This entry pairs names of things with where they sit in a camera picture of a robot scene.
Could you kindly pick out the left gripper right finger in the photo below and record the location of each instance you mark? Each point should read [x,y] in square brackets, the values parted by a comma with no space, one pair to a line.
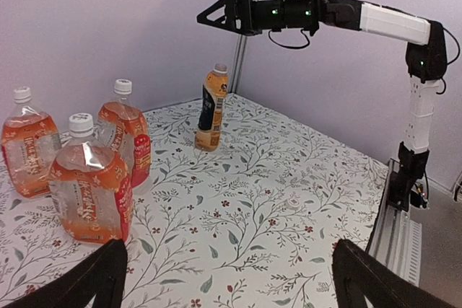
[359,280]

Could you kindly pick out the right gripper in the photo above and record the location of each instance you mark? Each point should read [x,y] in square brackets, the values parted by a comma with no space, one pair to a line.
[229,15]

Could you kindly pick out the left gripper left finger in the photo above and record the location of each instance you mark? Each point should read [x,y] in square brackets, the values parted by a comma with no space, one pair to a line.
[99,279]

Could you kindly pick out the small white bottle cap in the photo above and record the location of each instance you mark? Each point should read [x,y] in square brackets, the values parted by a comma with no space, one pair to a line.
[292,203]

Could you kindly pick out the milk tea bottle dark label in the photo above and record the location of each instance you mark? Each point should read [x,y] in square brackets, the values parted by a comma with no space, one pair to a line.
[214,91]

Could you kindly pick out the orange tea bottle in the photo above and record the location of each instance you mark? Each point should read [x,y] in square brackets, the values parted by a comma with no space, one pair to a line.
[30,141]
[91,186]
[123,128]

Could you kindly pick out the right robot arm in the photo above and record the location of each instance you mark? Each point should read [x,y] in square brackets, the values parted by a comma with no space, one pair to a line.
[426,59]

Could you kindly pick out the orange tea bottle front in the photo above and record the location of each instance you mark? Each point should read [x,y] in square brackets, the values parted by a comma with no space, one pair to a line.
[91,186]

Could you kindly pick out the floral tablecloth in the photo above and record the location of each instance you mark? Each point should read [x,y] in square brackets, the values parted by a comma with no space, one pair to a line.
[214,230]

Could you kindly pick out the left aluminium corner post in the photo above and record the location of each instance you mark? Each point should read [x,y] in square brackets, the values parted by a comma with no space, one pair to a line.
[238,63]

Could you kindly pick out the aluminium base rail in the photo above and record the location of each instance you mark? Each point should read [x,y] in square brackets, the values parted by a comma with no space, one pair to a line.
[396,240]

